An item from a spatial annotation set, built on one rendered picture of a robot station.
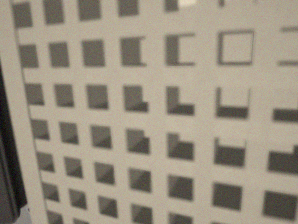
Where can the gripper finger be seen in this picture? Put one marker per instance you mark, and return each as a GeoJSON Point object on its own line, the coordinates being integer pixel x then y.
{"type": "Point", "coordinates": [12, 190]}

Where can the white perforated base plate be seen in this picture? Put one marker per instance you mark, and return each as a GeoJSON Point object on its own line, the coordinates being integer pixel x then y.
{"type": "Point", "coordinates": [24, 217]}

